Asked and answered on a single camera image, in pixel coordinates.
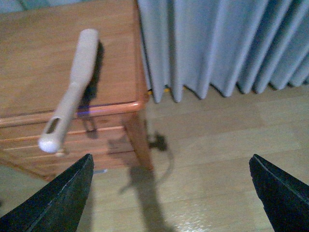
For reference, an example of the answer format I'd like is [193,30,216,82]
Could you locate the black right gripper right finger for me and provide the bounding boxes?
[249,154,309,232]

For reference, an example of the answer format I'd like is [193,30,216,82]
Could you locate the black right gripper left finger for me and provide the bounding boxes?
[0,154,94,232]

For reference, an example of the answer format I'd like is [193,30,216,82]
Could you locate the round wooden upper drawer knob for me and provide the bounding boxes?
[55,148,67,157]

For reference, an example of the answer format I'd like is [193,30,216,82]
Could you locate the beige hand brush black bristles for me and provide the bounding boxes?
[38,29,99,153]

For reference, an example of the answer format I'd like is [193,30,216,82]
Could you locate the wooden nightstand with drawers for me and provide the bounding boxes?
[0,0,153,181]

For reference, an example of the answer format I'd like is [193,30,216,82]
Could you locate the light grey pleated curtain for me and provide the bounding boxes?
[138,0,309,102]

